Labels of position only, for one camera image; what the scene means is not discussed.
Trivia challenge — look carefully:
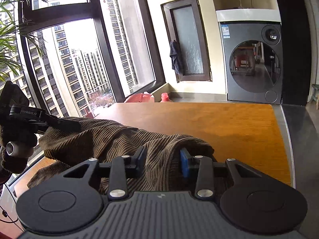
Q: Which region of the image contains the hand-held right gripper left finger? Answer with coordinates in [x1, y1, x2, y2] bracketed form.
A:
[61, 146, 147, 201]

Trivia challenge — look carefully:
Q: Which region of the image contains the grey front-load washing machine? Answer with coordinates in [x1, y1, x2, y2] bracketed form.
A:
[219, 21, 283, 105]

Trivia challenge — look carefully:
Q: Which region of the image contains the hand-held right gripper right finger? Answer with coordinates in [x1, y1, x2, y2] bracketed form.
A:
[180, 148, 262, 200]

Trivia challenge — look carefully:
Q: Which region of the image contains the frosted glass brown-framed window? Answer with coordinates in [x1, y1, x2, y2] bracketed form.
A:
[161, 0, 213, 83]

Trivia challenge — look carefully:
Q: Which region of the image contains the black cable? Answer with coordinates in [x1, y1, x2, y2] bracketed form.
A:
[0, 205, 19, 223]

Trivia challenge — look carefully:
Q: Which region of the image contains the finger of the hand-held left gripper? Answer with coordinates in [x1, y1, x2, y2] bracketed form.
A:
[37, 114, 81, 133]

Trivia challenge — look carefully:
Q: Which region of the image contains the white countertop over washer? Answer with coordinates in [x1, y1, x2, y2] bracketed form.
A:
[216, 9, 282, 23]

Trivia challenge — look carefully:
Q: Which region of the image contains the dark brown corduroy garment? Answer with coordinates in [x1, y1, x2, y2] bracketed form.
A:
[27, 117, 215, 197]

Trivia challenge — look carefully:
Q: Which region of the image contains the dark blue hanging towel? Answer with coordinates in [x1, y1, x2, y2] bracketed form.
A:
[169, 40, 183, 75]

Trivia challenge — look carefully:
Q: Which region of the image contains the small wooden stool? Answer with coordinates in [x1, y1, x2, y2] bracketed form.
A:
[310, 84, 319, 110]

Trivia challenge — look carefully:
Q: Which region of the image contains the red floral plastic bag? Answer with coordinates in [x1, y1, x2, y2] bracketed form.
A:
[125, 93, 154, 103]

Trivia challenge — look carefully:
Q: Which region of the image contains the green palm plant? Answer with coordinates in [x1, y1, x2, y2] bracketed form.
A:
[0, 0, 48, 82]

